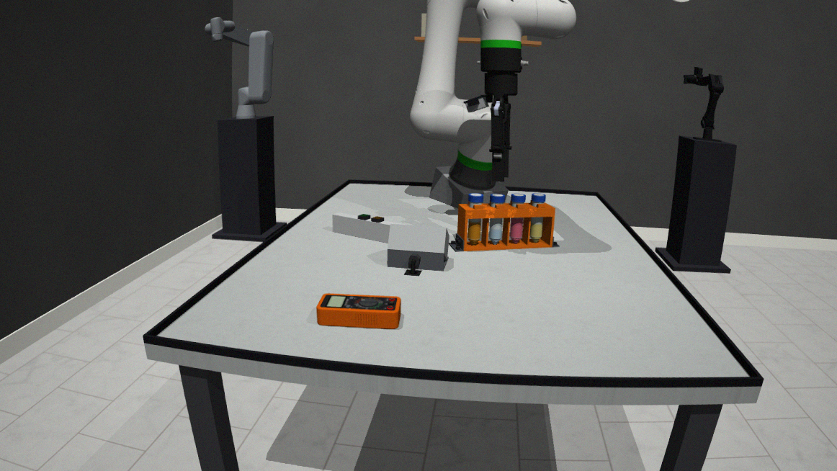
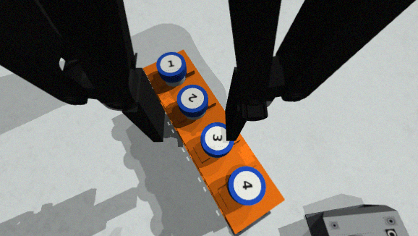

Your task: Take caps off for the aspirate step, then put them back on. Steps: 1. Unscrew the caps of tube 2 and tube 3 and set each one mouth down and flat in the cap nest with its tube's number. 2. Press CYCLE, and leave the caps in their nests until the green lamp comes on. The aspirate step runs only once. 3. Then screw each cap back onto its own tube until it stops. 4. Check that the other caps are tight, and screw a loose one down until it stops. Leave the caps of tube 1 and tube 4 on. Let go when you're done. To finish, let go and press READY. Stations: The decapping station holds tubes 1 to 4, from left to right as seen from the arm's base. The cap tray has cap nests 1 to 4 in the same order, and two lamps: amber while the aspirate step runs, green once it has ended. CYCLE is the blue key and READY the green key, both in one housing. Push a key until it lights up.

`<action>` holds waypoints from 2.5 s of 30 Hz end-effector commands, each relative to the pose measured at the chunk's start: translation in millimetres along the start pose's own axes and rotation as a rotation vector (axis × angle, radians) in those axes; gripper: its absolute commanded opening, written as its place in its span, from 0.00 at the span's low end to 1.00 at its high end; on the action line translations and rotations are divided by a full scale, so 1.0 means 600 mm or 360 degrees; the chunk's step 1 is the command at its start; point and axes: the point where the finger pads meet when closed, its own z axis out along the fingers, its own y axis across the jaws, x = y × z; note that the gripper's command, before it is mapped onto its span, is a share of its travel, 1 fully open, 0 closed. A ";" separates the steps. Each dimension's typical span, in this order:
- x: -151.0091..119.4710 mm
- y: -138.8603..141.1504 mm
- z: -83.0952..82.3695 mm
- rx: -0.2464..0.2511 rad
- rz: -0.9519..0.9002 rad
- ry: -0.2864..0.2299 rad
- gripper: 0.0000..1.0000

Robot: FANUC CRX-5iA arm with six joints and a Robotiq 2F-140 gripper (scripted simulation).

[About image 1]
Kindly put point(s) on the orange tube rack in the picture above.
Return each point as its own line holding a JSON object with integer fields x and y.
{"x": 506, "y": 211}

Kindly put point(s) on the orange digital multimeter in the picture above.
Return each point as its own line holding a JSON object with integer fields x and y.
{"x": 359, "y": 311}

